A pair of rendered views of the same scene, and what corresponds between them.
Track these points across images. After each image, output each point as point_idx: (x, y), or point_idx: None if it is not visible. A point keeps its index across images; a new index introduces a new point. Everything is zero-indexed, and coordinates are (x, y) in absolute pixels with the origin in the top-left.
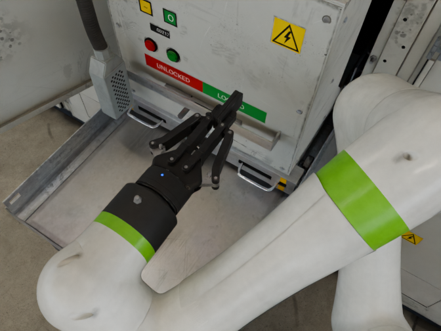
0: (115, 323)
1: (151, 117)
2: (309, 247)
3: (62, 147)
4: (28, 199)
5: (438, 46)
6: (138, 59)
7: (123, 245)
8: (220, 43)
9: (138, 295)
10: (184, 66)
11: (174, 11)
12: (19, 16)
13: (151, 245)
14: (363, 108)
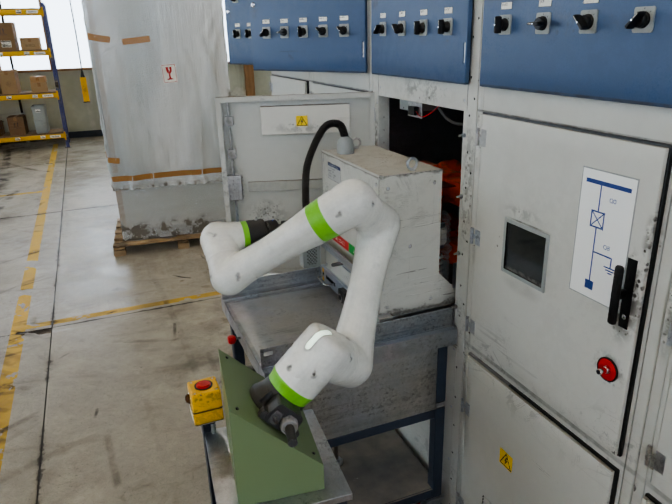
0: (218, 243)
1: (330, 283)
2: (290, 221)
3: (268, 276)
4: (234, 295)
5: (471, 233)
6: None
7: (239, 226)
8: None
9: (232, 243)
10: (343, 233)
11: None
12: (286, 208)
13: (249, 234)
14: None
